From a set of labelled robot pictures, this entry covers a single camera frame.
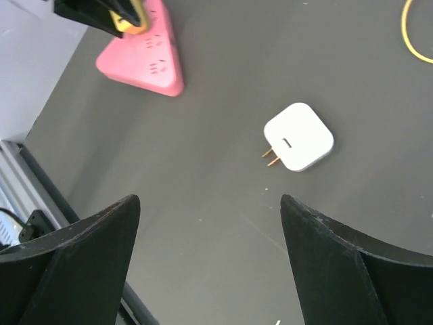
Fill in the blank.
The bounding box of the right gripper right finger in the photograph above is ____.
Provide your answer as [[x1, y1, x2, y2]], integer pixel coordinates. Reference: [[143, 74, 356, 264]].
[[280, 194, 432, 324]]

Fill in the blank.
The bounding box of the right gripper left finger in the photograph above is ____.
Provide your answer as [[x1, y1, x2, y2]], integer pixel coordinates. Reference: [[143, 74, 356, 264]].
[[1, 195, 140, 324]]

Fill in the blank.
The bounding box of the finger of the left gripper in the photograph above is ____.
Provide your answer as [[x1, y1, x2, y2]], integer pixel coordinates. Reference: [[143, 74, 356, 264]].
[[111, 0, 142, 26], [53, 0, 123, 38]]

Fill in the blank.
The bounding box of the yellow cube plug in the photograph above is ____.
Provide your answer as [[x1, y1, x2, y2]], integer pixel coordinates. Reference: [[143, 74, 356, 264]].
[[108, 0, 152, 36]]

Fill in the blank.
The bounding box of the pink triangular power strip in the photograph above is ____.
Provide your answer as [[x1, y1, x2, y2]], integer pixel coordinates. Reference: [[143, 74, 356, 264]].
[[95, 1, 184, 97]]

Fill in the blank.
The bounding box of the white flat charger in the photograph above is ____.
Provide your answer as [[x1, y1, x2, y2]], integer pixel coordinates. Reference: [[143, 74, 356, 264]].
[[262, 102, 335, 172]]

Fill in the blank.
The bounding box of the yellow charging cable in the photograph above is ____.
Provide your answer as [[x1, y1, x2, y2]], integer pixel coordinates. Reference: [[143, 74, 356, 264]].
[[401, 0, 433, 64]]

